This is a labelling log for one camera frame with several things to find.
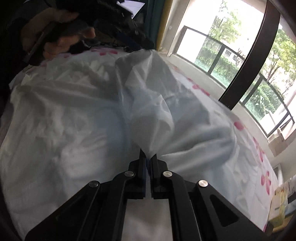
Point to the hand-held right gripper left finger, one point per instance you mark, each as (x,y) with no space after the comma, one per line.
(143,178)

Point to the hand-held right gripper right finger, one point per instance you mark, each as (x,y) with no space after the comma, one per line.
(153,176)

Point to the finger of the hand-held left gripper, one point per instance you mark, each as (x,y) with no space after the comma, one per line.
(140,43)

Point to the white hooded jacket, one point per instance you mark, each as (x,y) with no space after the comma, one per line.
(81,115)

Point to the person's left hand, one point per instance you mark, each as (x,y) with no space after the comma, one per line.
(34,30)

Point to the teal curtain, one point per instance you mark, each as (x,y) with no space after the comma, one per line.
(153,18)

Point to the yellow curtain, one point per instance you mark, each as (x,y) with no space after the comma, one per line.
(164,25)

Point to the balcony railing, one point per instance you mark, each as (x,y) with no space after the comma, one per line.
(222,46)

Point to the floral bed sheet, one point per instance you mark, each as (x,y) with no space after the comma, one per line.
(242,162)

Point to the white air conditioner unit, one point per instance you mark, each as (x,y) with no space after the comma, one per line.
(277,173)

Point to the yellow tissue box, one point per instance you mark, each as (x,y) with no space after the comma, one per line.
(278,208)

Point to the balcony cardboard box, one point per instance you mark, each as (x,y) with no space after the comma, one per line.
(278,141)

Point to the black window post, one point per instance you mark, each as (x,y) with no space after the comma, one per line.
(252,58)

